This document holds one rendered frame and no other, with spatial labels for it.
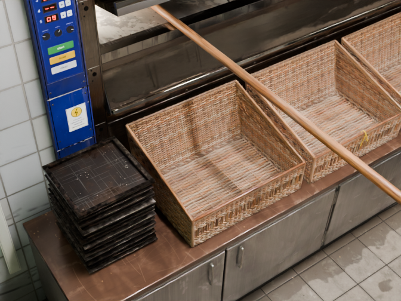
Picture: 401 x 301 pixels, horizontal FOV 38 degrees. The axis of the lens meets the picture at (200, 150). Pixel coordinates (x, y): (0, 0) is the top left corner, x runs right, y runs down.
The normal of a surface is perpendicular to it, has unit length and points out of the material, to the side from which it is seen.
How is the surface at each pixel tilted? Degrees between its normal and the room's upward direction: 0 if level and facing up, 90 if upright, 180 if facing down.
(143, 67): 70
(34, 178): 90
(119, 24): 0
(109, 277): 0
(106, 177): 0
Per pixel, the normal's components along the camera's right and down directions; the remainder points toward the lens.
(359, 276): 0.02, -0.73
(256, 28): 0.54, 0.29
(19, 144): 0.57, 0.57
